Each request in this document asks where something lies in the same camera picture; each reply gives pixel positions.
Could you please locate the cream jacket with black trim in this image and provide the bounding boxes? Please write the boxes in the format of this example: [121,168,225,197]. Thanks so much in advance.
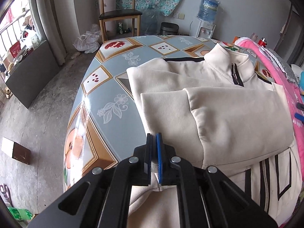
[127,44,302,225]

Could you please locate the patterned blue-grey tablecloth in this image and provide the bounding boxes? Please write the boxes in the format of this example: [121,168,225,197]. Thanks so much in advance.
[62,34,276,193]

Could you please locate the white water dispenser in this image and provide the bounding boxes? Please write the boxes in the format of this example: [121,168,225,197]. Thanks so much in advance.
[189,17,216,39]

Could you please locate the green can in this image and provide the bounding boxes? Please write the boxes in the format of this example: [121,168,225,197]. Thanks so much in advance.
[117,22,124,35]

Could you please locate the empty clear water jug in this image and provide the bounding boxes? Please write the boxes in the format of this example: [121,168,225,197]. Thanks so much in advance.
[140,4,159,36]

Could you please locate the white plastic bag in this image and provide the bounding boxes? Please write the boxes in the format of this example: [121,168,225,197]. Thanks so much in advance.
[73,24,101,54]

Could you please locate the wooden chair with dark seat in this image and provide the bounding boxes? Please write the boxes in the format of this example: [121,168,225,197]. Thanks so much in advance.
[98,0,142,43]

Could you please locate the brown box on floor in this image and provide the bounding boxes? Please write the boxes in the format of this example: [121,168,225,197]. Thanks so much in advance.
[1,137,31,165]

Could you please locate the blue water jug on dispenser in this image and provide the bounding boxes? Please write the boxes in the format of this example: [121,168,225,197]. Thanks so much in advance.
[197,0,220,24]

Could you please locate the red lighter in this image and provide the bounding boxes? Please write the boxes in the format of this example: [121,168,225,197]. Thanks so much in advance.
[258,38,267,47]

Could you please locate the pink floral blanket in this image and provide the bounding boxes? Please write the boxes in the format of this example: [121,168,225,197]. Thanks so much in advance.
[233,36,304,228]

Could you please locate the dark low cabinet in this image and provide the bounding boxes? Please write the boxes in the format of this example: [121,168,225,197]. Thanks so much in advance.
[5,41,60,108]

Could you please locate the white cylinder bin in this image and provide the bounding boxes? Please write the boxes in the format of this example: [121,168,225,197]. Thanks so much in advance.
[104,0,116,36]

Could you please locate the grey curtain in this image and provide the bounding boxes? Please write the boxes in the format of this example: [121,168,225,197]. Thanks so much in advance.
[29,0,68,66]

